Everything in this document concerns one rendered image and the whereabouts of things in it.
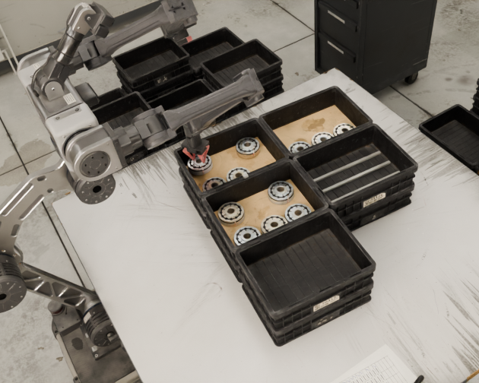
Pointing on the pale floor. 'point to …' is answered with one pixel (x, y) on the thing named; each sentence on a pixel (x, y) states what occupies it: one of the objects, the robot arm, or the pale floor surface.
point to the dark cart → (373, 39)
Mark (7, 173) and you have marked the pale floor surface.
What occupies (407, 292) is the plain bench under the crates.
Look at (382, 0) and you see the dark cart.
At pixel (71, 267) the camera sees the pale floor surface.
